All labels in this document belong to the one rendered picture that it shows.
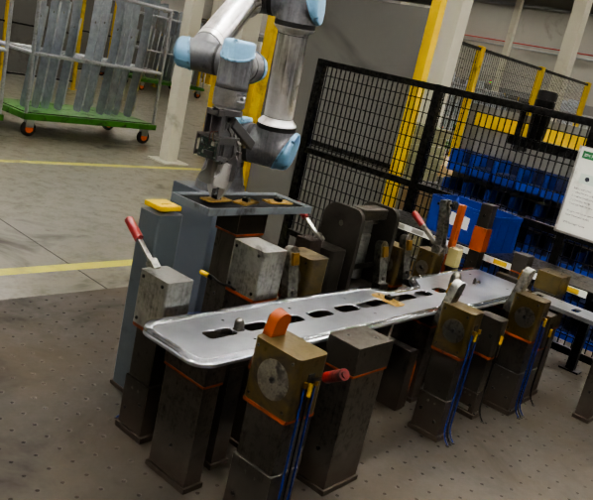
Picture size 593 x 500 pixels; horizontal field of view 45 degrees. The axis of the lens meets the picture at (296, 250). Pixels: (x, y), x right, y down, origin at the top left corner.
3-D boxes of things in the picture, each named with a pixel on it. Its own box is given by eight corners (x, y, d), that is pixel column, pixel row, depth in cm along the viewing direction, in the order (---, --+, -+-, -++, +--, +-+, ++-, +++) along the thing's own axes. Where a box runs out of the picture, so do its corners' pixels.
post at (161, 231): (128, 397, 167) (159, 216, 156) (109, 382, 172) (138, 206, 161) (154, 390, 173) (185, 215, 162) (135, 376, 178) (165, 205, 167)
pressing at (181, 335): (208, 378, 121) (210, 370, 121) (130, 326, 135) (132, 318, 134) (536, 295, 225) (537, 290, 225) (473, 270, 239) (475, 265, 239)
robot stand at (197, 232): (152, 302, 228) (173, 180, 218) (200, 295, 243) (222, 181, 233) (191, 326, 216) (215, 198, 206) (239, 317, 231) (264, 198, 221)
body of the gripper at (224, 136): (191, 156, 165) (200, 103, 162) (215, 156, 172) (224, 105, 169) (216, 164, 161) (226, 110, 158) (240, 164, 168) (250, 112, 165)
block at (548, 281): (528, 382, 232) (562, 278, 223) (506, 371, 237) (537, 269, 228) (537, 377, 238) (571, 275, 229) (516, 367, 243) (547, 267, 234)
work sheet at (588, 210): (616, 251, 241) (647, 161, 234) (552, 230, 255) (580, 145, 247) (618, 250, 243) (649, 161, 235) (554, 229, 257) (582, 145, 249)
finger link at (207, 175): (189, 193, 168) (197, 156, 166) (205, 191, 173) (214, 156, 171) (198, 197, 167) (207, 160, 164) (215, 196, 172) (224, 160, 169)
